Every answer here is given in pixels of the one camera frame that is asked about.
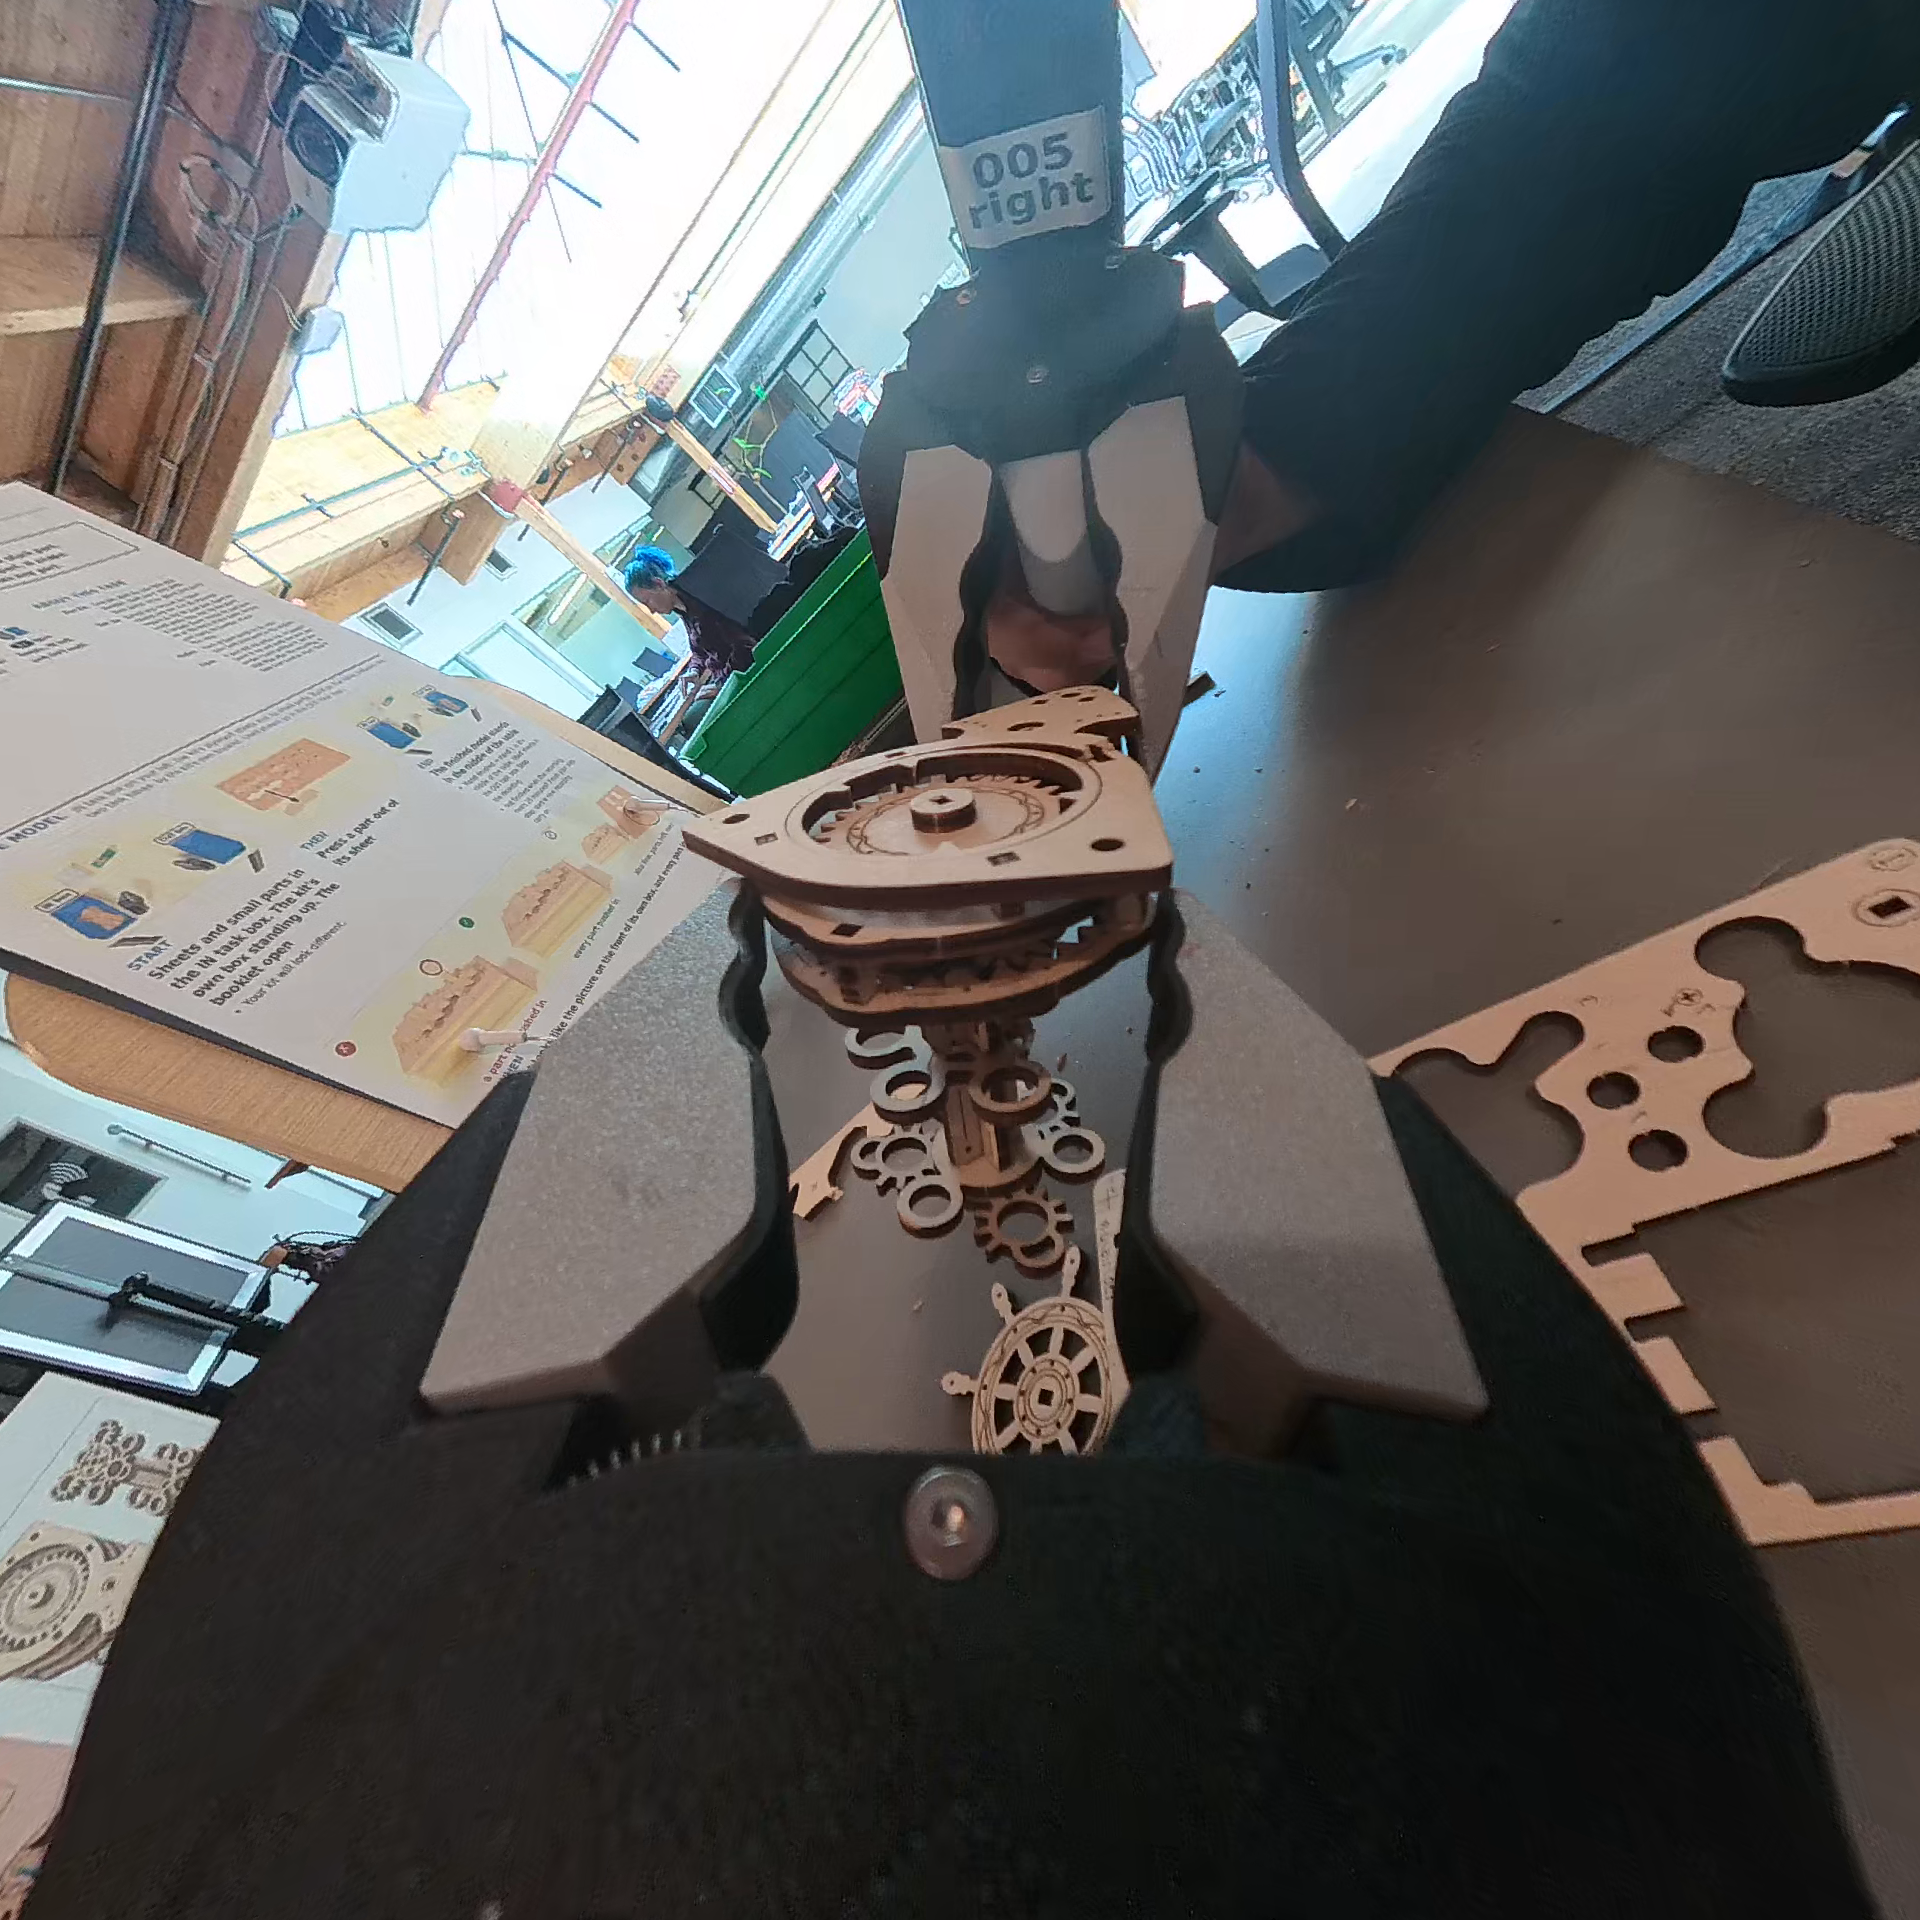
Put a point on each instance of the folded instruction leaflet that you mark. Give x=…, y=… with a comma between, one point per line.
x=59, y=1441

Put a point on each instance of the jagged wooden sheet strip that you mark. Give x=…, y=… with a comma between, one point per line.
x=835, y=1163

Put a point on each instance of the green plastic bin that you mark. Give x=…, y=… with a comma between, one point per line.
x=810, y=676

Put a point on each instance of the instruction sheet on wooden stand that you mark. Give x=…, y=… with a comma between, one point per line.
x=226, y=1080

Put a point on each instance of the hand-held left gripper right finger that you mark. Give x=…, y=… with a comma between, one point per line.
x=1289, y=1202

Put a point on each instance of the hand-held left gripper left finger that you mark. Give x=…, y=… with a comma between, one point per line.
x=630, y=1202

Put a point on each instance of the white mounted speaker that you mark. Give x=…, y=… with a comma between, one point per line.
x=404, y=136

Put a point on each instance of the wooden gear model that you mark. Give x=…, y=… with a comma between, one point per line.
x=1080, y=841

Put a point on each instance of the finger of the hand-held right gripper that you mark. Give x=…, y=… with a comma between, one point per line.
x=1170, y=556
x=929, y=570

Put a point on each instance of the white framed glass panel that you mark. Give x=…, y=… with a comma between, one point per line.
x=90, y=1276

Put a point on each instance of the wooden sheet with large cutouts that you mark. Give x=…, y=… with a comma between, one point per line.
x=1726, y=1187

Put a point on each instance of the wooden ship wheel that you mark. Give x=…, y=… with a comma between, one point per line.
x=1050, y=1318

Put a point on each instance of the person's right hand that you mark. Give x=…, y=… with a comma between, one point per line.
x=1050, y=654

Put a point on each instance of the person's right forearm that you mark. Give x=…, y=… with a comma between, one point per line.
x=1499, y=226

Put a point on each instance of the printed instruction sheets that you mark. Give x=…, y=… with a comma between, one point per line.
x=226, y=720

